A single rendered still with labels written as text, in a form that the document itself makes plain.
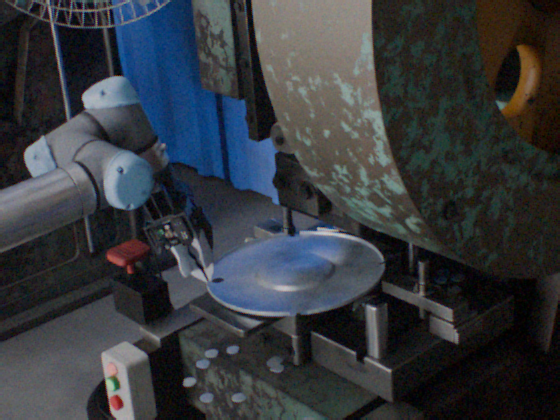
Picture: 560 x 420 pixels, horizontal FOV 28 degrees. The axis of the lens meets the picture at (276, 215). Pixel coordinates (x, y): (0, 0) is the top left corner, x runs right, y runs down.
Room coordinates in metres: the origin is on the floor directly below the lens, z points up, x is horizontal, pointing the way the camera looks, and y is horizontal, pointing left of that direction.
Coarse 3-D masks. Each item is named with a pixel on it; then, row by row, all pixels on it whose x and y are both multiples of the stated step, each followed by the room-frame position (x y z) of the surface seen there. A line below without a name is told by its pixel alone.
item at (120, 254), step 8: (136, 240) 1.83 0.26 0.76; (112, 248) 1.81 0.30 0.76; (120, 248) 1.80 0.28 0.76; (128, 248) 1.80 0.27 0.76; (136, 248) 1.80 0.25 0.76; (144, 248) 1.79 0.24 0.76; (112, 256) 1.78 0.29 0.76; (120, 256) 1.77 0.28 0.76; (128, 256) 1.77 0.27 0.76; (136, 256) 1.77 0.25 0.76; (144, 256) 1.78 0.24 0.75; (120, 264) 1.76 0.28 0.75; (128, 264) 1.76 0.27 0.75; (128, 272) 1.79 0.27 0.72
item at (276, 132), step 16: (272, 128) 1.68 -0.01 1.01; (272, 144) 1.68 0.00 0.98; (288, 144) 1.65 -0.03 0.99; (288, 160) 1.63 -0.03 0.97; (288, 176) 1.63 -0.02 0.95; (304, 176) 1.60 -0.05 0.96; (288, 192) 1.63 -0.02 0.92; (304, 192) 1.58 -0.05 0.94; (320, 192) 1.58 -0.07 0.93; (304, 208) 1.60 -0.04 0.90; (320, 208) 1.58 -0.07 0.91; (336, 208) 1.59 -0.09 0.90
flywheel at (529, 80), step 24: (480, 0) 1.29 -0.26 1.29; (504, 0) 1.32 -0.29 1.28; (528, 0) 1.35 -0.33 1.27; (552, 0) 1.33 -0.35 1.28; (480, 24) 1.29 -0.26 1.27; (504, 24) 1.32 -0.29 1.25; (528, 24) 1.35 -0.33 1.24; (552, 24) 1.38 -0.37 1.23; (504, 48) 1.32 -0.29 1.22; (528, 48) 1.37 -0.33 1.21; (552, 48) 1.38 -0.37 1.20; (528, 72) 1.38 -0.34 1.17; (552, 72) 1.38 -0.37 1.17; (528, 96) 1.37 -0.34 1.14; (552, 96) 1.38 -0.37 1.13; (528, 120) 1.35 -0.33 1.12; (552, 120) 1.38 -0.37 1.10; (552, 144) 1.38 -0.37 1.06
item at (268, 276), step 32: (224, 256) 1.70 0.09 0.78; (256, 256) 1.69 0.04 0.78; (288, 256) 1.66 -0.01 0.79; (320, 256) 1.65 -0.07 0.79; (352, 256) 1.65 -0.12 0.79; (224, 288) 1.58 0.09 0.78; (256, 288) 1.57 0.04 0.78; (288, 288) 1.55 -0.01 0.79; (320, 288) 1.55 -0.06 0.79; (352, 288) 1.53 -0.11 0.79
